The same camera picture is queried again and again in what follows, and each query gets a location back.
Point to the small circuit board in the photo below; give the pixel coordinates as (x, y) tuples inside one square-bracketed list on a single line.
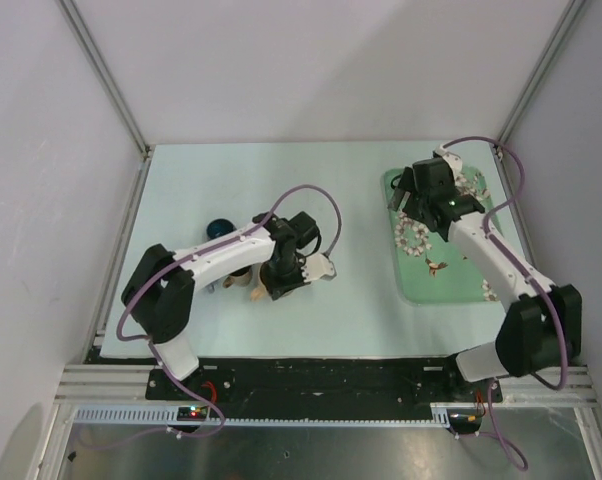
[(192, 413)]

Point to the tan ceramic teapot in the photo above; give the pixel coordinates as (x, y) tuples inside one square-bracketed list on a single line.
[(269, 284)]

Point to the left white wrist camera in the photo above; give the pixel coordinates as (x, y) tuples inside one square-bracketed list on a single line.
[(318, 267)]

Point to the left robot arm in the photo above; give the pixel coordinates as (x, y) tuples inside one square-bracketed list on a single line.
[(159, 294)]

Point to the left aluminium frame post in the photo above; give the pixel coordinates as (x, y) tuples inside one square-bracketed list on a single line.
[(98, 63)]

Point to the green floral tray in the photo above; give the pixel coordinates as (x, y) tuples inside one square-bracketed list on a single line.
[(431, 271)]

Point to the blue mug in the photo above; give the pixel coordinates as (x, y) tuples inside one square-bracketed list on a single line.
[(219, 227)]

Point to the grey cable duct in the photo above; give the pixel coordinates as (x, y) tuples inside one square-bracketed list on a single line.
[(176, 415)]

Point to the aluminium frame post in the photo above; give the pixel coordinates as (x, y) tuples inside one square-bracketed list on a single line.
[(550, 54), (98, 63)]

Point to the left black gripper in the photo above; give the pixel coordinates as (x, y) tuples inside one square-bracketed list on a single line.
[(277, 288)]

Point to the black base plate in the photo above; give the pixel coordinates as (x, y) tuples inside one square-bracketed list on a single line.
[(323, 389)]

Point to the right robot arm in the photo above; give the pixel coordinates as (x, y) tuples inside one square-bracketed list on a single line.
[(542, 326)]

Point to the right aluminium frame post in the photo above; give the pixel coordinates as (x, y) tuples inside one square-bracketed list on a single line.
[(550, 54)]

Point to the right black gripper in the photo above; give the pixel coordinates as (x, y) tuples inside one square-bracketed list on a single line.
[(406, 184)]

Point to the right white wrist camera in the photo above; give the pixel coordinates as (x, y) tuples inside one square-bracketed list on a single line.
[(453, 160)]

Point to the brown striped cup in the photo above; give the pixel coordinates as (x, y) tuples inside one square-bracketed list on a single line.
[(239, 278)]

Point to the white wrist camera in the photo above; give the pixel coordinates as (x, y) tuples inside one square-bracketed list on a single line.
[(453, 160), (318, 267)]

